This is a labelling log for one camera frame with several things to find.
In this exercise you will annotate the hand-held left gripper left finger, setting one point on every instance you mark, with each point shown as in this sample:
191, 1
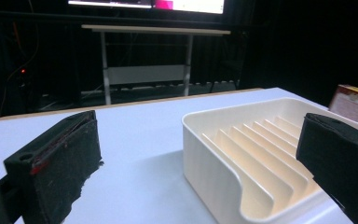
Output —
56, 168

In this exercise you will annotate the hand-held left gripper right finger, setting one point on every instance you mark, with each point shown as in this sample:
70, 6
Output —
338, 155

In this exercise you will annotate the white slotted plastic rack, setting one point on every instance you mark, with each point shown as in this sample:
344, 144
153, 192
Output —
261, 161

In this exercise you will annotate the brown printed box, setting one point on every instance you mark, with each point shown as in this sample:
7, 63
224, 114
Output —
352, 104

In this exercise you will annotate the monitor screen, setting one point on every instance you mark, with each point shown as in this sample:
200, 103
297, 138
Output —
146, 4

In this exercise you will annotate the white metal-frame table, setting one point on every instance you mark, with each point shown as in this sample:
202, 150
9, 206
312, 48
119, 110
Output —
146, 73

